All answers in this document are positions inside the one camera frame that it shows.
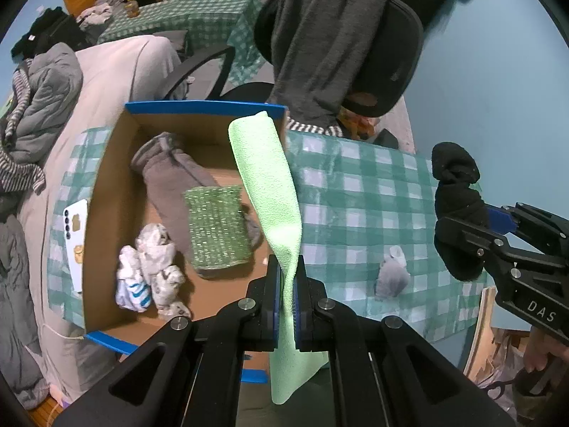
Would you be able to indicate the person's right hand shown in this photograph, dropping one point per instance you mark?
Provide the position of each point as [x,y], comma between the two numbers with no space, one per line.
[539,347]

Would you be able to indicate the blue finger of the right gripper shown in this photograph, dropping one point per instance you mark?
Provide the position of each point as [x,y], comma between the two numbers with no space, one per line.
[500,219]

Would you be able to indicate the blue-edged cardboard box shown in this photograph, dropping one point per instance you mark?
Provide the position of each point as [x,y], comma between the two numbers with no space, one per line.
[124,201]

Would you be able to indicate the black clothes pile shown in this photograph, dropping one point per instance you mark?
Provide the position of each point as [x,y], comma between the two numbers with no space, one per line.
[51,27]

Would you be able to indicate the amber bottle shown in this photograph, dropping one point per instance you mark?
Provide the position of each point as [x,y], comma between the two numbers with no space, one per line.
[131,8]

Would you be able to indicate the light green microfiber cloth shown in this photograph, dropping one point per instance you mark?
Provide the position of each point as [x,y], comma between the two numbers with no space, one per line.
[265,173]

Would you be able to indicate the grey quilted jacket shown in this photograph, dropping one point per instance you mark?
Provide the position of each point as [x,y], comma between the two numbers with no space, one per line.
[44,92]

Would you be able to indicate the green checkered tablecloth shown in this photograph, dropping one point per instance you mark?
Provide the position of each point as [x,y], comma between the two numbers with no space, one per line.
[358,200]

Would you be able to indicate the dark grey towel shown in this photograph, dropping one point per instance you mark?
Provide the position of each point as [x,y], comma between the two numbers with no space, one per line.
[318,47]

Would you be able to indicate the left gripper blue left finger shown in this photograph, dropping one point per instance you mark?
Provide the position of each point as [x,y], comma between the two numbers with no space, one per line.
[271,304]

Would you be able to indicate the black sock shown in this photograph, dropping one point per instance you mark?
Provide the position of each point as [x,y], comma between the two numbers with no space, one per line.
[456,173]

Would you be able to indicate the orange toy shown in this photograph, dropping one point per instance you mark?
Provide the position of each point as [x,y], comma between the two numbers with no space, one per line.
[359,128]

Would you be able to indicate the white patterned socks bundle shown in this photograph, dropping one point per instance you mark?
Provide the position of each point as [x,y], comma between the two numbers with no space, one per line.
[147,275]

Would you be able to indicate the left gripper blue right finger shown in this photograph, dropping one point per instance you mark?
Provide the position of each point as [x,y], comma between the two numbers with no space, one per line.
[302,308]

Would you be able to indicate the grey fuzzy sock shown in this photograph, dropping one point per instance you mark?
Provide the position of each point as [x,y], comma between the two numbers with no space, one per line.
[168,171]

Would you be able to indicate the green knitted cloth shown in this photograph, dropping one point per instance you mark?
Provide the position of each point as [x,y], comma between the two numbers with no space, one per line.
[218,234]

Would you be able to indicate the white smartphone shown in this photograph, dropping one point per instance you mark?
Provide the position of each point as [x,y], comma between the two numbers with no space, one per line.
[75,223]

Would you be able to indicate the far green checkered table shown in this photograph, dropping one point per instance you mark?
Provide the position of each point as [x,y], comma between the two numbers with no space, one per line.
[205,22]

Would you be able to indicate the light grey couch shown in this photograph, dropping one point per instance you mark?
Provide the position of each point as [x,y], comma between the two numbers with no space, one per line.
[114,73]

